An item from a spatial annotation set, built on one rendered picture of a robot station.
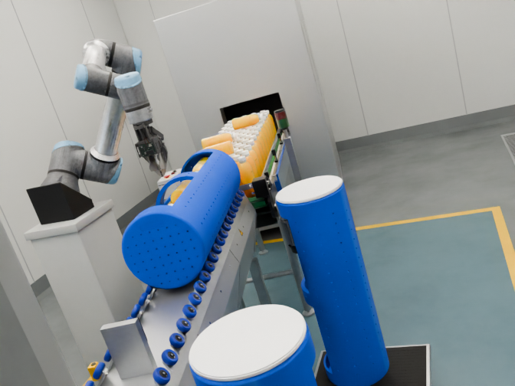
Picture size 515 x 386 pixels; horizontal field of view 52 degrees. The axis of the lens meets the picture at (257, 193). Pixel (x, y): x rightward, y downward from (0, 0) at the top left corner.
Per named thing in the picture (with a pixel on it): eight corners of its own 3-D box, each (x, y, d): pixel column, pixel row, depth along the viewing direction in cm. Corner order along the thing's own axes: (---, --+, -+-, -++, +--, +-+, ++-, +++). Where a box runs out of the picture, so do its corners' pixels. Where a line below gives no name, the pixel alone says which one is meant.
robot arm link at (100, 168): (84, 169, 279) (113, 35, 242) (117, 175, 285) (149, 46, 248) (81, 185, 267) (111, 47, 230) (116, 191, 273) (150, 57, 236)
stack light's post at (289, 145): (331, 310, 319) (283, 139, 289) (331, 307, 323) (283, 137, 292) (337, 309, 318) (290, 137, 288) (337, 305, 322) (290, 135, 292)
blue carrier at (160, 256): (139, 298, 180) (107, 224, 173) (195, 210, 263) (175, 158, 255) (216, 279, 175) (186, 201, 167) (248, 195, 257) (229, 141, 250)
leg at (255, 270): (279, 366, 281) (245, 263, 264) (280, 359, 287) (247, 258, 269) (289, 364, 280) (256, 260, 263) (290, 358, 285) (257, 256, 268)
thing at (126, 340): (120, 379, 139) (99, 329, 134) (126, 370, 142) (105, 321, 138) (155, 373, 137) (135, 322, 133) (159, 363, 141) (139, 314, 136)
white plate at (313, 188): (330, 170, 227) (331, 173, 228) (270, 190, 225) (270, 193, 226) (351, 184, 201) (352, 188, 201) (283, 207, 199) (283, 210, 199)
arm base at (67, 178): (30, 188, 254) (34, 170, 258) (58, 203, 270) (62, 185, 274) (60, 183, 247) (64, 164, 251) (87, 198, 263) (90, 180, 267)
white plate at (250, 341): (256, 389, 101) (257, 394, 101) (327, 310, 120) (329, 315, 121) (164, 364, 119) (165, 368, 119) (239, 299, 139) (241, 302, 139)
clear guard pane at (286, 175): (300, 254, 296) (277, 175, 283) (303, 207, 370) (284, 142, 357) (300, 254, 296) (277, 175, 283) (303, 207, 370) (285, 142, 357)
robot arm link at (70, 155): (46, 178, 267) (53, 148, 274) (81, 184, 272) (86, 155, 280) (47, 166, 254) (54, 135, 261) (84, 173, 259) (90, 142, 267)
